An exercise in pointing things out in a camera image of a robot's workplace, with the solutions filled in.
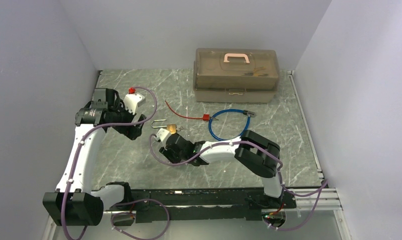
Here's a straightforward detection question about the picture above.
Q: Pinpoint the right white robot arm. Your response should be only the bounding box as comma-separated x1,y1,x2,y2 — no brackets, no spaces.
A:
151,129,284,208

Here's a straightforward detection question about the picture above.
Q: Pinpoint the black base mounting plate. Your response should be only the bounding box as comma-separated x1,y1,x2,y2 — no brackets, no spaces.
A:
108,187,297,223

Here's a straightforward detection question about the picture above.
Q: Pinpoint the red cable lock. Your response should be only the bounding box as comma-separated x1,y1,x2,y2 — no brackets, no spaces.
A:
164,100,213,122

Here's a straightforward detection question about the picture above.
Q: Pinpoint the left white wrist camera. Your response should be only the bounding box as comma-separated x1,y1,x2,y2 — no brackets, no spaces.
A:
123,87,146,115

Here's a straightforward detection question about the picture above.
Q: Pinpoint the aluminium rail frame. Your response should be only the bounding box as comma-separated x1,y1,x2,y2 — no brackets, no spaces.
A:
41,188,351,240

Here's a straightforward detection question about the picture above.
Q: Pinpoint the blue cable lock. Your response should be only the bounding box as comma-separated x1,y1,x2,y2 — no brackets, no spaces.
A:
207,108,256,141

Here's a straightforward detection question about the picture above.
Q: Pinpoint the brass padlock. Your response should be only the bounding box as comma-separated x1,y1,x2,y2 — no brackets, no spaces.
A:
150,119,178,134

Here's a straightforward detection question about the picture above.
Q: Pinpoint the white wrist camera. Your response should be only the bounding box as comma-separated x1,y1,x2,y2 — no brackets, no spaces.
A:
123,87,146,115
154,128,172,144

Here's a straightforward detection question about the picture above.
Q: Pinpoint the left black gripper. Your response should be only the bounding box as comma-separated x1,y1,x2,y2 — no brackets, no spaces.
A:
108,98,146,140

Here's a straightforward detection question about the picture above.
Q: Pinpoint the brown plastic toolbox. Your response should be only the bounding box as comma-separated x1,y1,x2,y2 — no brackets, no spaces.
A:
192,48,281,104

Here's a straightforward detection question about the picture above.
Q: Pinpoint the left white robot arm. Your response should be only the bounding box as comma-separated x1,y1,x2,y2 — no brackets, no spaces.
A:
42,88,146,226

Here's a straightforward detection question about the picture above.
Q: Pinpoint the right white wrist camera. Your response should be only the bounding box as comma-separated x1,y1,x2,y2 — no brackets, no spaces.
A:
154,128,172,144

